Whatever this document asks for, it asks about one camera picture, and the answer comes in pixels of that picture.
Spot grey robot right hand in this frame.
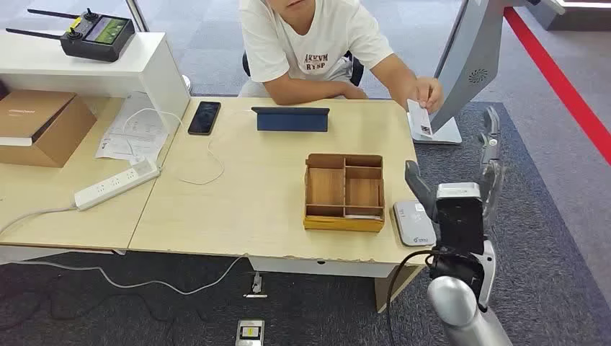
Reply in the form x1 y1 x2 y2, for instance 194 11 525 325
404 105 506 230

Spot person's right hand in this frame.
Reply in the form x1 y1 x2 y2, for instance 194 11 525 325
341 83 370 100

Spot person's left hand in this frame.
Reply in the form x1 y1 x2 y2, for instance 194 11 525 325
411 76 446 115

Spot white ID card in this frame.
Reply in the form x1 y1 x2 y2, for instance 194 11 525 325
406 99 434 139

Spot wooden compartment organizer box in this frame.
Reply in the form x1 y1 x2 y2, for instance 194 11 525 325
303 154 385 233

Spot person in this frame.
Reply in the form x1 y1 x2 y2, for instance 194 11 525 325
237 0 446 115

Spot grey card reader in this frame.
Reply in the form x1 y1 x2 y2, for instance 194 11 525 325
393 200 437 247

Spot black office chair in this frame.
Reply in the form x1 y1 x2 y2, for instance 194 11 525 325
242 50 365 87

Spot silver kiosk monitor stand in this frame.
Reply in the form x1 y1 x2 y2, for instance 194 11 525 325
406 0 566 145

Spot tablet in blue case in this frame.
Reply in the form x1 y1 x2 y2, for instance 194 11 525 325
251 107 330 133

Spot black smartphone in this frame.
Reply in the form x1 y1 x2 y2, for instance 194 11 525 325
187 101 222 136

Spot grey display platform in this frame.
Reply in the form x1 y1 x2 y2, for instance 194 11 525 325
525 0 611 32

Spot wooden desk leg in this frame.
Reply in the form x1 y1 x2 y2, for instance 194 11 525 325
374 265 426 314

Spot floor socket plate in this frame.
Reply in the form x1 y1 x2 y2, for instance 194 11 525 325
243 271 268 299

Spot white charger plug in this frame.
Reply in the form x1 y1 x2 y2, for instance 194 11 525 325
131 159 158 177

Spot metal pole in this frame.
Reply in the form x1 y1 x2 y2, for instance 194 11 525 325
125 0 150 33

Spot white desk shelf riser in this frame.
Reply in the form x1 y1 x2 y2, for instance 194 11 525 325
0 30 191 135

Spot printed paper sheets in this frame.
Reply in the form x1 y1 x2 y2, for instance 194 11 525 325
95 92 169 164

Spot white power strip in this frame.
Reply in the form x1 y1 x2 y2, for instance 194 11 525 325
73 159 161 211

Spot black remote controller with antennas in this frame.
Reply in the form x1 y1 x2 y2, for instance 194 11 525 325
5 8 136 63

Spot brown cardboard box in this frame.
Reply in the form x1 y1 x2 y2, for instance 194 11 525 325
0 89 97 169

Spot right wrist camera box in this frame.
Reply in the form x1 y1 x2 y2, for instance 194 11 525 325
435 182 486 257

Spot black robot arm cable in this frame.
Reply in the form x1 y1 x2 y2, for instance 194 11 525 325
385 249 436 346

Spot thin white charging cable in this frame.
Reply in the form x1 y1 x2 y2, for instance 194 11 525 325
122 107 226 186

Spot white desk frame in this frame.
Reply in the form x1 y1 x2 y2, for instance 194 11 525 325
0 244 128 265
248 256 399 279

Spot white floor cable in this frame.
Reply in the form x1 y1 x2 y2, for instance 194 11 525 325
0 255 246 296

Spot white power strip cord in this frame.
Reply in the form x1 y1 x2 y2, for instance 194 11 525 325
0 205 79 239

